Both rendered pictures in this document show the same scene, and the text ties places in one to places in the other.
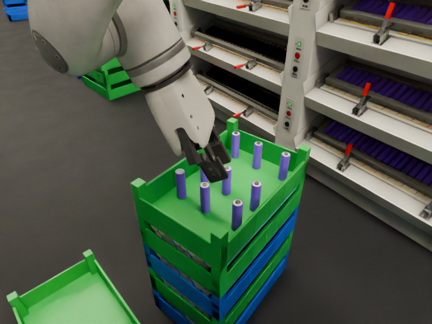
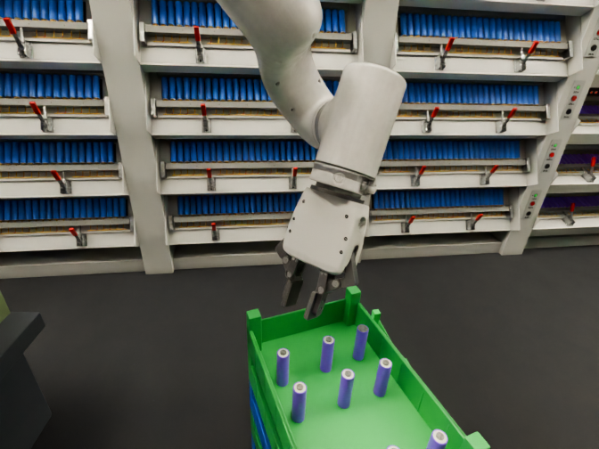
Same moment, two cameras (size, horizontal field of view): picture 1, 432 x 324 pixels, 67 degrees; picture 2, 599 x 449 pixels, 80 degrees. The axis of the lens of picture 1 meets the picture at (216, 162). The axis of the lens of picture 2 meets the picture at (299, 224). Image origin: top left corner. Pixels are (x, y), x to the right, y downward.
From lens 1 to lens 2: 68 cm
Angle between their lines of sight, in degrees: 92
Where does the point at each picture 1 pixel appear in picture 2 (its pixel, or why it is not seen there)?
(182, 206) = (342, 351)
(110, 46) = (311, 135)
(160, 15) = (330, 134)
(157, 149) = not seen: outside the picture
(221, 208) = (318, 383)
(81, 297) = not seen: hidden behind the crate
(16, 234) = (466, 334)
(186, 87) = (313, 202)
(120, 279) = not seen: hidden behind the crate
